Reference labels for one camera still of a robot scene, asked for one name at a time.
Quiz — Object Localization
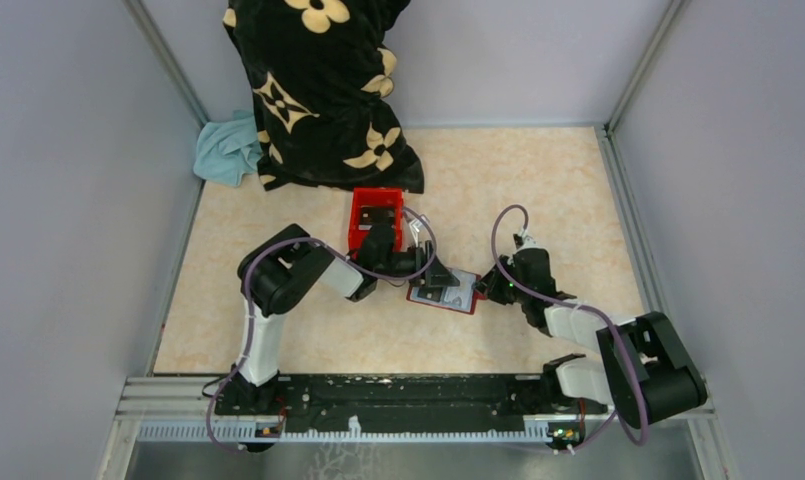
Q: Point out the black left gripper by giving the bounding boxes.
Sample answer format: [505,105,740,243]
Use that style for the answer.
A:
[375,240,460,287]

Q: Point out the red leather card holder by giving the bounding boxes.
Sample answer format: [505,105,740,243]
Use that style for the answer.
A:
[406,268,483,315]

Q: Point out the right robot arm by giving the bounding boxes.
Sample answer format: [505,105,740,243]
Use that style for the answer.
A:
[475,248,708,429]

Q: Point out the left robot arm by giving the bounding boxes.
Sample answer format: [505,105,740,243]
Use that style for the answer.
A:
[228,223,460,414]

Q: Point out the red plastic bin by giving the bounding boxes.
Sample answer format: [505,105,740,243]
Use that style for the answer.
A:
[347,187,404,251]

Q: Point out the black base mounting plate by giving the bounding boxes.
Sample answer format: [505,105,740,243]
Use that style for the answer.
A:
[211,374,609,416]

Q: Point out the light blue cloth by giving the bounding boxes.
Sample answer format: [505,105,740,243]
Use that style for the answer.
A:
[193,110,262,188]

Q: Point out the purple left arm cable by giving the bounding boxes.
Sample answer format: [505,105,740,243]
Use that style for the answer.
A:
[205,207,439,456]

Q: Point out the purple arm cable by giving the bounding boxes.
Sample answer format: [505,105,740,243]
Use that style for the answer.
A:
[205,207,439,456]
[491,203,650,454]

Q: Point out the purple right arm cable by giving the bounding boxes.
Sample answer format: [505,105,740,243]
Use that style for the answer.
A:
[491,203,650,454]

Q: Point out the aluminium frame rail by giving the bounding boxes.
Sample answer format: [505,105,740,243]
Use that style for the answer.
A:
[113,372,716,444]

